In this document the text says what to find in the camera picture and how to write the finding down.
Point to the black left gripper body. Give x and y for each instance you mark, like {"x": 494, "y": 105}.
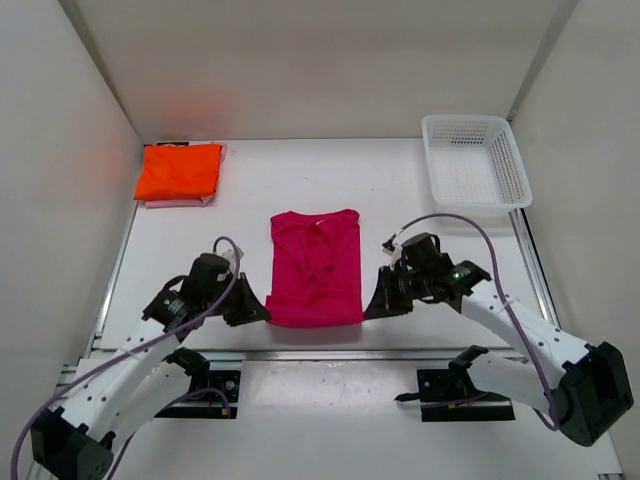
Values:
{"x": 235, "y": 298}

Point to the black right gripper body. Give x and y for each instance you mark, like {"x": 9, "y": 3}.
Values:
{"x": 396, "y": 291}

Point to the magenta t-shirt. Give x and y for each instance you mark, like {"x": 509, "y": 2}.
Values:
{"x": 316, "y": 273}

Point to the light pink t-shirt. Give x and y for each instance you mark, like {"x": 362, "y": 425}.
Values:
{"x": 200, "y": 201}

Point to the orange t-shirt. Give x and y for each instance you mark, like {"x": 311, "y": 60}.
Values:
{"x": 180, "y": 170}

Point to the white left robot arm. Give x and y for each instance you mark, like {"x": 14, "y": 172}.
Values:
{"x": 77, "y": 436}

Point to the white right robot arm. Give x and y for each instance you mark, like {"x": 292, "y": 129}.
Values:
{"x": 584, "y": 389}

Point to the white perforated plastic basket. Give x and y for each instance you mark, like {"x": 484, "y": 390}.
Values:
{"x": 474, "y": 165}

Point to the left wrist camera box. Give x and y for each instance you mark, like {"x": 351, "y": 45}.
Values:
{"x": 233, "y": 255}

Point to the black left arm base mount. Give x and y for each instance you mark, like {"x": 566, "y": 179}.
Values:
{"x": 210, "y": 395}

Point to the aluminium table edge rail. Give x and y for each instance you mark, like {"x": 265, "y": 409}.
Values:
{"x": 237, "y": 355}

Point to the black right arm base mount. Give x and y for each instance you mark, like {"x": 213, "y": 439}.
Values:
{"x": 448, "y": 394}

